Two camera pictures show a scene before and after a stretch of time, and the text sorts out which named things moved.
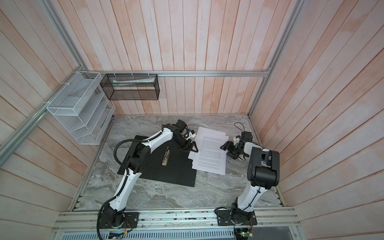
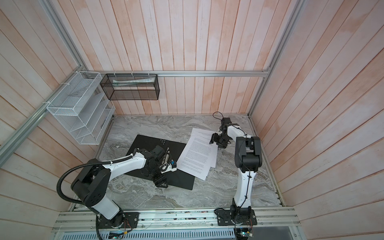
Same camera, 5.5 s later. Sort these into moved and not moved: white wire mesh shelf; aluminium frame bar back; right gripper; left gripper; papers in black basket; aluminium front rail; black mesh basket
Moved: right gripper; left gripper
Not moved: black mesh basket; white wire mesh shelf; aluminium frame bar back; aluminium front rail; papers in black basket
